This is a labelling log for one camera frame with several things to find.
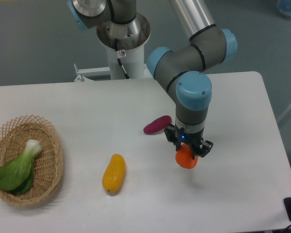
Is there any woven bamboo basket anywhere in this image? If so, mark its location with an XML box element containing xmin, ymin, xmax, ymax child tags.
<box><xmin>0</xmin><ymin>115</ymin><xmax>64</xmax><ymax>206</ymax></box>

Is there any yellow mango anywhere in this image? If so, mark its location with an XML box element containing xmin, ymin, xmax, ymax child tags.
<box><xmin>102</xmin><ymin>154</ymin><xmax>126</xmax><ymax>194</ymax></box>

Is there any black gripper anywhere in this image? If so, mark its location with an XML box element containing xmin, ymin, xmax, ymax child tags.
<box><xmin>164</xmin><ymin>120</ymin><xmax>213</xmax><ymax>159</ymax></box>

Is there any blue plastic bag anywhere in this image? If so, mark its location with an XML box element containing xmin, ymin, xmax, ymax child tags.
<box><xmin>277</xmin><ymin>0</ymin><xmax>291</xmax><ymax>20</ymax></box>

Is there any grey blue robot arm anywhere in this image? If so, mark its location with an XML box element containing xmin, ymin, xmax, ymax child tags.
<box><xmin>67</xmin><ymin>0</ymin><xmax>238</xmax><ymax>159</ymax></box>

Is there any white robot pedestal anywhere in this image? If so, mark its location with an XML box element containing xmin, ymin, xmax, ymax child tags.
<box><xmin>74</xmin><ymin>12</ymin><xmax>156</xmax><ymax>82</ymax></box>

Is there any orange fruit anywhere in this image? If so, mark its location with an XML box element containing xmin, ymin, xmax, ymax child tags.
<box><xmin>175</xmin><ymin>144</ymin><xmax>198</xmax><ymax>169</ymax></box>

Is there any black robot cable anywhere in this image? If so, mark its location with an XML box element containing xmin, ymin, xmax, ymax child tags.
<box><xmin>114</xmin><ymin>38</ymin><xmax>131</xmax><ymax>80</ymax></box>

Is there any green bok choy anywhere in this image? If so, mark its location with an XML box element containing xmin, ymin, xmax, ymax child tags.
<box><xmin>0</xmin><ymin>139</ymin><xmax>43</xmax><ymax>196</ymax></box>

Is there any purple sweet potato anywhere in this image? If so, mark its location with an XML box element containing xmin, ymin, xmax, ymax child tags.
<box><xmin>143</xmin><ymin>115</ymin><xmax>172</xmax><ymax>134</ymax></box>

